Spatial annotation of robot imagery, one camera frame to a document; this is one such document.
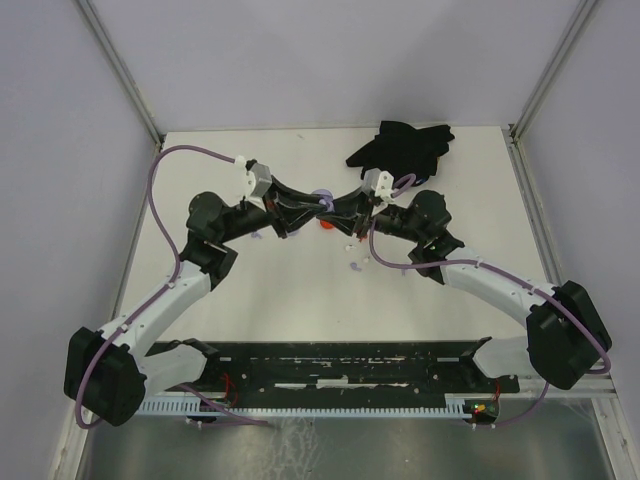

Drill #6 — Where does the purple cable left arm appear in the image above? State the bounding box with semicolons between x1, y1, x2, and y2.
75;144;274;431

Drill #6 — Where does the aluminium frame rail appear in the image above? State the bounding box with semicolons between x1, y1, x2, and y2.
72;0;165;146
507;0;602;146

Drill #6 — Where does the purple charging case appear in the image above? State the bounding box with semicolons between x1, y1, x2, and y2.
312;189;335;212

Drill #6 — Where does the black cloth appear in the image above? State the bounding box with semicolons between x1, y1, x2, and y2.
345;120;455;185

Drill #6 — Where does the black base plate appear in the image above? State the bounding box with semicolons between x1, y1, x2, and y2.
144;337;521;406

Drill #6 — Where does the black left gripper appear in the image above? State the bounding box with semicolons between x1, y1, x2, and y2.
218;174;327;243

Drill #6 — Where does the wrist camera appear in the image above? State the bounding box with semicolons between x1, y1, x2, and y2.
234;155;272;202
361;168;394;204

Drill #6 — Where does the aluminium frame rail right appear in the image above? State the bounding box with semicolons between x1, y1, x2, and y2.
507;0;602;146

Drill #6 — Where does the blue-white cable duct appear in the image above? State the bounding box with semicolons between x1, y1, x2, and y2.
136;392;498;420

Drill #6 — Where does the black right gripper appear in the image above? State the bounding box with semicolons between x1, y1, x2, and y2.
317;184;424;244

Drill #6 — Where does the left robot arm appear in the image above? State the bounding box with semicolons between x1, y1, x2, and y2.
64;182;333;429

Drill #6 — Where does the aluminium frame rail left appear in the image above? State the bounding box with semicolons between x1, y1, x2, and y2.
72;0;165;146

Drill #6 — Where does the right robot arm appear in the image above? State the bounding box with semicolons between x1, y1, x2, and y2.
319;190;612;391

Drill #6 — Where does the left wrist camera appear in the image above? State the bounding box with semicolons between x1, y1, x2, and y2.
234;155;272;202

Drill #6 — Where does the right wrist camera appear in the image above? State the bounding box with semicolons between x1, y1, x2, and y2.
361;168;394;204

